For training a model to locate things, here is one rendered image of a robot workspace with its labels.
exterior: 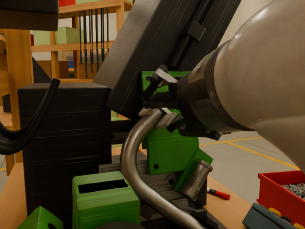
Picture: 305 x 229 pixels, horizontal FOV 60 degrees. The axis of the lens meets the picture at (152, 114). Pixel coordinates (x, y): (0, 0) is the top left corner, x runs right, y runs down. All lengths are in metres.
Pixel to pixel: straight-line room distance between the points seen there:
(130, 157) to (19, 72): 0.87
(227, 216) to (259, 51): 0.62
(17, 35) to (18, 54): 0.08
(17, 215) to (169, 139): 0.51
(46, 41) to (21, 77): 2.77
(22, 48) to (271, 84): 1.16
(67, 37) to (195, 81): 3.56
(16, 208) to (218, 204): 0.58
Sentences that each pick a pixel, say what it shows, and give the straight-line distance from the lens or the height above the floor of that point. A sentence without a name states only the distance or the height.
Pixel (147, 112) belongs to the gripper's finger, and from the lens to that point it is 0.46.
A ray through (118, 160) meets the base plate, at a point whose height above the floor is 0.90.
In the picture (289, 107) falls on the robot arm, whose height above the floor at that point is 1.25.
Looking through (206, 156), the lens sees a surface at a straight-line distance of 0.58.
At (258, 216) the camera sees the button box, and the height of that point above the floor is 0.94.
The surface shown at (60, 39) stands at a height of 1.71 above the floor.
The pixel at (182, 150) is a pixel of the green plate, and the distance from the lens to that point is 0.55.
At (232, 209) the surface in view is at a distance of 0.80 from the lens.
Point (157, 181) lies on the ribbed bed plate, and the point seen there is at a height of 1.05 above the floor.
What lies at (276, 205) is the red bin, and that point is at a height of 0.85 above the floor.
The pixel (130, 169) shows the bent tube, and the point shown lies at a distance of 0.48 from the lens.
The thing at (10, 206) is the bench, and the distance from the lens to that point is 0.93.
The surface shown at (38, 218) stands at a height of 1.15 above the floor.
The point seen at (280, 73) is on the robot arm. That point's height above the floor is 1.27.
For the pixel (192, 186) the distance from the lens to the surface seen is 0.53.
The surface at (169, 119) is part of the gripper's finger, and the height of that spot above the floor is 1.19.
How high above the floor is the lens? 1.27
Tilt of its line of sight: 9 degrees down
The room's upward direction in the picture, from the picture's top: straight up
